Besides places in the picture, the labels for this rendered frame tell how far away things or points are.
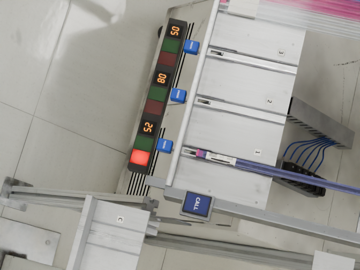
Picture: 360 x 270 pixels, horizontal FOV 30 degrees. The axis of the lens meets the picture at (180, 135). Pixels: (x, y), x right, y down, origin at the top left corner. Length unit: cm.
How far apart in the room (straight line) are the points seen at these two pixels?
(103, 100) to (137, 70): 17
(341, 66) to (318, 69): 10
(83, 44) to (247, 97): 83
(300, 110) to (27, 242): 85
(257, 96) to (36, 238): 88
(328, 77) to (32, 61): 84
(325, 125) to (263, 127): 43
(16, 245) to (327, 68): 99
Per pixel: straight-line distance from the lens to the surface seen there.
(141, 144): 138
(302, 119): 171
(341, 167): 190
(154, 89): 141
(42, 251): 201
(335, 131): 181
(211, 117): 138
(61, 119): 203
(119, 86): 215
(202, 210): 129
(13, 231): 196
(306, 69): 180
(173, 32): 145
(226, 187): 134
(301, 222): 133
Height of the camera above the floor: 177
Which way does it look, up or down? 51 degrees down
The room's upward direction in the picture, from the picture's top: 88 degrees clockwise
